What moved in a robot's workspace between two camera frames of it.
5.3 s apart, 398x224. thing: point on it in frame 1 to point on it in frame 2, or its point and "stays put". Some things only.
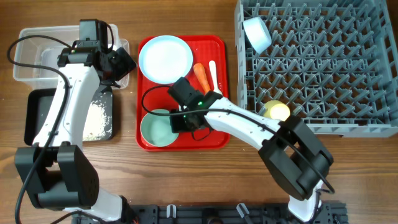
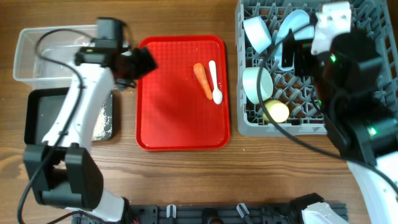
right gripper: (181, 123) to (290, 47)
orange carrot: (200, 71) stays put
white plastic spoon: (212, 67) stays put
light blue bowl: (257, 34) stays put
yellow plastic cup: (277, 109) stays put
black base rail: (211, 213) stays put
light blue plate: (165, 59) to (300, 23)
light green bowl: (156, 128) to (250, 74)
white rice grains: (96, 122) stays put
